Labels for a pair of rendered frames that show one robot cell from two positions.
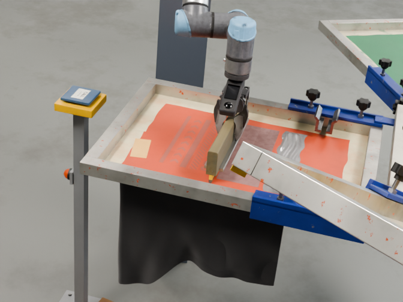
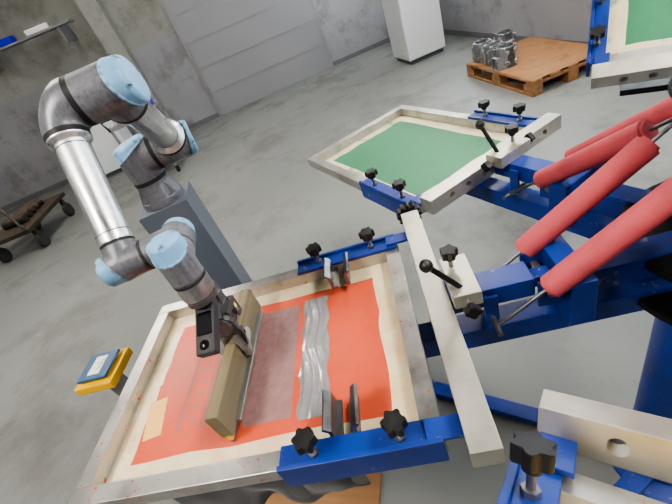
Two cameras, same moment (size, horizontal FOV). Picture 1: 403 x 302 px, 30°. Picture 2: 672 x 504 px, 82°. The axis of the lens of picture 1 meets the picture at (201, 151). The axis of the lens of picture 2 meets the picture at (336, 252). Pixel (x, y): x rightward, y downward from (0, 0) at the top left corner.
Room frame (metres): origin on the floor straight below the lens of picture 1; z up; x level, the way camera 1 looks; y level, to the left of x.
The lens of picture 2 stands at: (1.23, -0.40, 1.66)
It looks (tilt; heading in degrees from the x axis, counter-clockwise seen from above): 35 degrees down; 0
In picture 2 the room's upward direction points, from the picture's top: 23 degrees counter-clockwise
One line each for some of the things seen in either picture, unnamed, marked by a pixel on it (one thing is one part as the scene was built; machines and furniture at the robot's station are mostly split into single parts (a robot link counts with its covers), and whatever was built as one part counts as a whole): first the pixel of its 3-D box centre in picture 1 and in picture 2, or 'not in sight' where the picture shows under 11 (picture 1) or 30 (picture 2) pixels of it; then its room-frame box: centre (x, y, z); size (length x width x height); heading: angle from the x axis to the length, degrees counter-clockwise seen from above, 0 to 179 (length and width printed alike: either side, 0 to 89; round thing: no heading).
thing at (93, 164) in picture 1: (242, 146); (262, 356); (1.92, -0.12, 0.97); 0.79 x 0.58 x 0.04; 77
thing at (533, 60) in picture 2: not in sight; (530, 53); (5.33, -3.19, 0.19); 1.34 x 0.91 x 0.37; 2
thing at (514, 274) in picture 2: not in sight; (488, 287); (1.80, -0.67, 1.02); 0.17 x 0.06 x 0.05; 77
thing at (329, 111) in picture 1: (334, 119); (347, 261); (2.14, -0.41, 0.97); 0.30 x 0.05 x 0.07; 77
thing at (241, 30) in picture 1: (240, 38); (175, 259); (1.95, -0.08, 1.30); 0.09 x 0.08 x 0.11; 5
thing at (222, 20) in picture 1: (232, 26); (171, 242); (2.05, -0.05, 1.29); 0.11 x 0.11 x 0.08; 5
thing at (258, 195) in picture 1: (309, 214); (360, 452); (1.60, -0.29, 0.97); 0.30 x 0.05 x 0.07; 77
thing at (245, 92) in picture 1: (235, 90); (214, 310); (1.95, -0.08, 1.14); 0.09 x 0.08 x 0.12; 168
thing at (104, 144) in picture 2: not in sight; (94, 127); (8.89, 2.68, 0.79); 0.80 x 0.72 x 1.57; 92
